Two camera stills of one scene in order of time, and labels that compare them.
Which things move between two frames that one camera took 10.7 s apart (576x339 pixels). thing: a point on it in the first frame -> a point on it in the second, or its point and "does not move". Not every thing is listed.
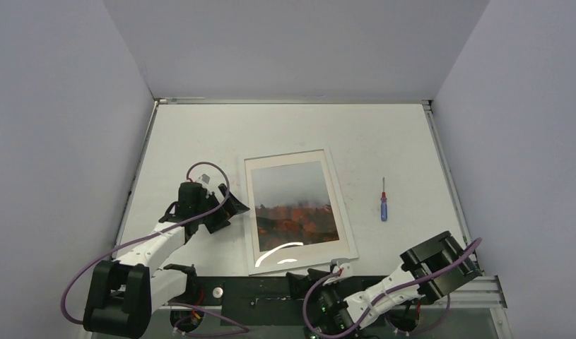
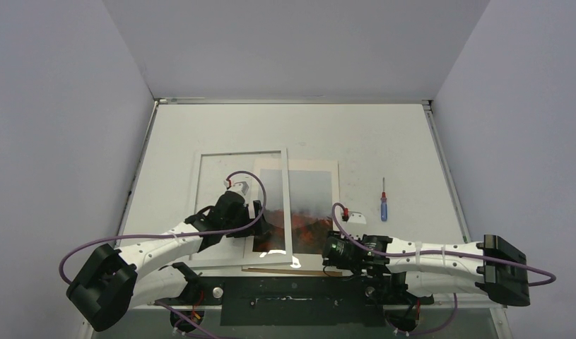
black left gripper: (232, 208) -> (261, 229)
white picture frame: (341, 250) -> (287, 256)
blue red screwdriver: (384, 205) does not move
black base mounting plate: (289, 300) does not move
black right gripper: (313, 281) -> (327, 249)
